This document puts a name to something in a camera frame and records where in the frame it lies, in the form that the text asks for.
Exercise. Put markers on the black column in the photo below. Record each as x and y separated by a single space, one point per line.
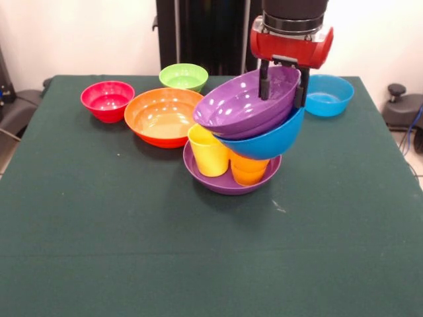
205 36

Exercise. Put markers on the orange large bowl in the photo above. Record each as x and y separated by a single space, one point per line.
158 132

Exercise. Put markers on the dark green tablecloth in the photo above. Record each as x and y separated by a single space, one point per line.
211 257

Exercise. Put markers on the blue small bowl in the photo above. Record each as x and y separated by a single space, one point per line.
330 102

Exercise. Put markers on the blue large bowl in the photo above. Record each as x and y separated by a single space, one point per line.
267 145

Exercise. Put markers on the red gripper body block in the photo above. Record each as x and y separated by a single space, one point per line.
291 49

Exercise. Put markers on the green small bowl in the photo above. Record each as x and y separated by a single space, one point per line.
183 79

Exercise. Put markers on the orange stepped cup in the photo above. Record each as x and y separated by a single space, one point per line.
249 171

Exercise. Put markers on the yellow smooth cup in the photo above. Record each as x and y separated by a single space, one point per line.
209 155

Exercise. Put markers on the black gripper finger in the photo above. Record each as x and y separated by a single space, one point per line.
264 82
302 89

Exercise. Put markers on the pink-red small bowl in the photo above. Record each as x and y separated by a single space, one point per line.
107 109

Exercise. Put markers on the black equipment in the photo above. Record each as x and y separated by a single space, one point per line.
5 82

